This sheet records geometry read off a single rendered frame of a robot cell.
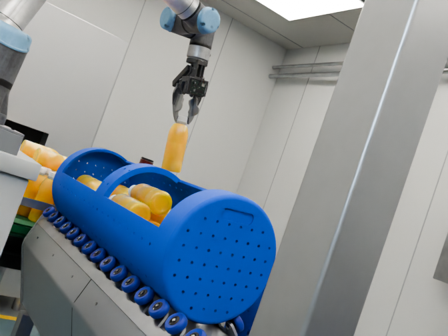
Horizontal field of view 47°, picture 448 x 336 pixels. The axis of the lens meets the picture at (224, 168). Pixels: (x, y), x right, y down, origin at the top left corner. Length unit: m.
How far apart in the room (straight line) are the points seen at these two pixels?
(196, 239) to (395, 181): 0.67
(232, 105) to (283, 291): 6.51
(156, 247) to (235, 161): 5.96
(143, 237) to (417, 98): 0.79
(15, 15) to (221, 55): 5.49
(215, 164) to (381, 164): 6.45
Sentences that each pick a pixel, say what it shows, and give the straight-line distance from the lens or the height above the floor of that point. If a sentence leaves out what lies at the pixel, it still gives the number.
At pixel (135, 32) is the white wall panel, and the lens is 6.38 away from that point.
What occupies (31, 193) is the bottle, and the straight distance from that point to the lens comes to 2.03.
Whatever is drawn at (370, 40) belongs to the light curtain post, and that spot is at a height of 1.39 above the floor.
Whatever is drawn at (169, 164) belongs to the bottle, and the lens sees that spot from 1.74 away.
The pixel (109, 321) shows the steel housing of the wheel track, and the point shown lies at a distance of 1.22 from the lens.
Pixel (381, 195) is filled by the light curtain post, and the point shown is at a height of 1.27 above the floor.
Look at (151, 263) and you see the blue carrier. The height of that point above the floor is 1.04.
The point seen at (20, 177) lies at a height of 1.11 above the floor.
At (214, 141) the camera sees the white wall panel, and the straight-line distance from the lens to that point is 6.82.
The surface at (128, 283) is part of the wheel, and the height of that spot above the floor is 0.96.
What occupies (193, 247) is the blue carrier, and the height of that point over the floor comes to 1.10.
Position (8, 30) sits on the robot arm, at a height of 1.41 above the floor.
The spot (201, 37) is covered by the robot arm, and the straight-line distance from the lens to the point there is 1.74.
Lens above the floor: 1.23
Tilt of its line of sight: 3 degrees up
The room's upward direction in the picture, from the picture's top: 20 degrees clockwise
